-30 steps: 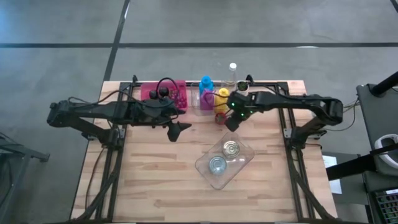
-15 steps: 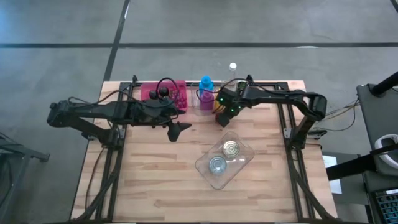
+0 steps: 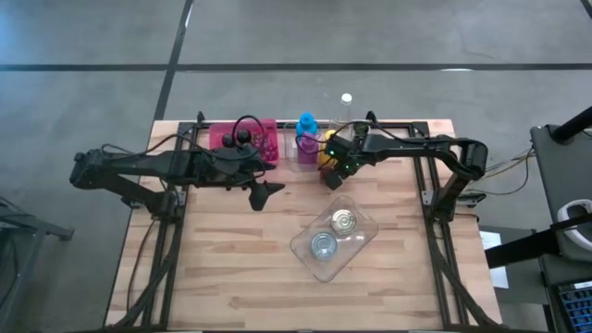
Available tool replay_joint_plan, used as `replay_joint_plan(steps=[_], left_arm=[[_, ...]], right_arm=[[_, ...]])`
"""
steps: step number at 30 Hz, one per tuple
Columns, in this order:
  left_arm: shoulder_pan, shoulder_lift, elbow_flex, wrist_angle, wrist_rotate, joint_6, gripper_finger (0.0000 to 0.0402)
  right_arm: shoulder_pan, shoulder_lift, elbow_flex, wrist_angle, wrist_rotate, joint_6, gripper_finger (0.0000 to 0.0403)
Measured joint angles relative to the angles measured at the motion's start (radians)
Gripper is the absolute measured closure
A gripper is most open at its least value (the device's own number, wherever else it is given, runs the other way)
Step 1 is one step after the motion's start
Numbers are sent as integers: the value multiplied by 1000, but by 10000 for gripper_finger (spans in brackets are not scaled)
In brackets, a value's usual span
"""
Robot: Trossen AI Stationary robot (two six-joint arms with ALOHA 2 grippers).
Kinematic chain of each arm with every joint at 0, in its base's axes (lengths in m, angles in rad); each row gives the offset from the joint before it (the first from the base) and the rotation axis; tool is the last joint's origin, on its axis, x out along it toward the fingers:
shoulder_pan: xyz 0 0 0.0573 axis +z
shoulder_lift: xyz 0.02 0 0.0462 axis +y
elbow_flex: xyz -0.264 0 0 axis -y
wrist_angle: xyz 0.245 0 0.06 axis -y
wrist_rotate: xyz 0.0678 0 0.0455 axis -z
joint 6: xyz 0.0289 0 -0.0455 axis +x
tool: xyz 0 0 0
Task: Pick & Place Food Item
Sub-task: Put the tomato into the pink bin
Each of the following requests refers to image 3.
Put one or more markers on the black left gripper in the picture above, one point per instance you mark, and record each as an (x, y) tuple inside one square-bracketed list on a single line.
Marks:
[(236, 168)]

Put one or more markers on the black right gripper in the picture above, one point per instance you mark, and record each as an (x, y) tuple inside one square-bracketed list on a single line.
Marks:
[(346, 152)]

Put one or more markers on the yellow squeeze bottle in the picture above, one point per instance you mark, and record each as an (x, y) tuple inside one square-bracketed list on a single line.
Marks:
[(329, 136)]

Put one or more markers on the blue squeeze bottle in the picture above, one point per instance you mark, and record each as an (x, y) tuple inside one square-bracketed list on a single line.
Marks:
[(306, 124)]

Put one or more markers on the tin can pink blue label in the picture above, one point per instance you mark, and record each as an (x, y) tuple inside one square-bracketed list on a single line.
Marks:
[(343, 222)]

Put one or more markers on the tin can teal label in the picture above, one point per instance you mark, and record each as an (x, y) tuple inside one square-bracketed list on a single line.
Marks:
[(324, 245)]

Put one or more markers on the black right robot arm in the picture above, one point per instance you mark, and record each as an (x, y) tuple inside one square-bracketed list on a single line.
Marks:
[(444, 148)]

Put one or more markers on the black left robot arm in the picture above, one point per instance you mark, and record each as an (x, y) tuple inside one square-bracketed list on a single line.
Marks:
[(139, 166)]

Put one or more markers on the red grape bunch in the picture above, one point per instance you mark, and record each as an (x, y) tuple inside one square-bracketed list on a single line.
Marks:
[(271, 149)]

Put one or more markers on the clear plastic container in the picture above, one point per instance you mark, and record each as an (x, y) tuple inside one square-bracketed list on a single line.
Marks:
[(361, 231), (290, 152)]

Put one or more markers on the succulent plant white pot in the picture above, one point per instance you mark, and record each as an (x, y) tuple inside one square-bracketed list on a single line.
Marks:
[(361, 126)]

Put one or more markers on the pink plastic bin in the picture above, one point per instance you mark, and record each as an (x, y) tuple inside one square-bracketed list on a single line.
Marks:
[(270, 131)]

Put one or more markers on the clear bottle white cap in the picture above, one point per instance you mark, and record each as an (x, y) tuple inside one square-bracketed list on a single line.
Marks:
[(345, 99)]

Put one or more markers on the white curved device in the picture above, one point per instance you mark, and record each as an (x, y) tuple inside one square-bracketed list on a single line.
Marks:
[(561, 217)]

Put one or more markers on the black metal stand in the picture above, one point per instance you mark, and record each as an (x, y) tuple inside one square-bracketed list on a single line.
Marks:
[(41, 226)]

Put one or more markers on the backlit keyboard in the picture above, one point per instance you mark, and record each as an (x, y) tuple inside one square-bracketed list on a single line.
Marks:
[(578, 310)]

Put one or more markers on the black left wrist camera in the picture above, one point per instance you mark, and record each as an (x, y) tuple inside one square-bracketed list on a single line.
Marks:
[(259, 196)]

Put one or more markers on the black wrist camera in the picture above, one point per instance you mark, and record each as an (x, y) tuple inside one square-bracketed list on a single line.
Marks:
[(333, 179), (259, 196)]

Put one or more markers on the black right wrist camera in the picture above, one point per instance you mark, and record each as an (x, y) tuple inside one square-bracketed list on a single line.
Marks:
[(333, 179)]

